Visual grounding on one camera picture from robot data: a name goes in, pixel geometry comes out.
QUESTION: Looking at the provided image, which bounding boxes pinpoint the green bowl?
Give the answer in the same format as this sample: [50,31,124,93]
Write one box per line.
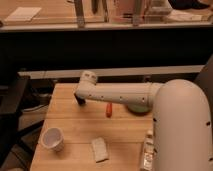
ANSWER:
[127,105,150,114]

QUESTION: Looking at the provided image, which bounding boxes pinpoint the white paper sheet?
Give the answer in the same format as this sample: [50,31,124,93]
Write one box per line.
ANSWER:
[5,7,41,22]

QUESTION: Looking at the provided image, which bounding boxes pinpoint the orange marker pen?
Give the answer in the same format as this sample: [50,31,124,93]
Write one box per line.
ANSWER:
[106,103,112,118]

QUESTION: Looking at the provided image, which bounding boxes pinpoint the black chair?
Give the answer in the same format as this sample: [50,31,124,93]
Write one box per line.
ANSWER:
[0,75,31,158]

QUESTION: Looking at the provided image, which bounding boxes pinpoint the white paper cup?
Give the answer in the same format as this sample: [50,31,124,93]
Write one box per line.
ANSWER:
[41,128,64,152]

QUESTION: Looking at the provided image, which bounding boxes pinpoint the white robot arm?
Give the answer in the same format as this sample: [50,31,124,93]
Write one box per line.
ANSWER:
[75,71,213,171]

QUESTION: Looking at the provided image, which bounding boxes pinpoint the clear plastic bottle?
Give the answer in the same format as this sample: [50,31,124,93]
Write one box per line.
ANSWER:
[140,130,154,171]

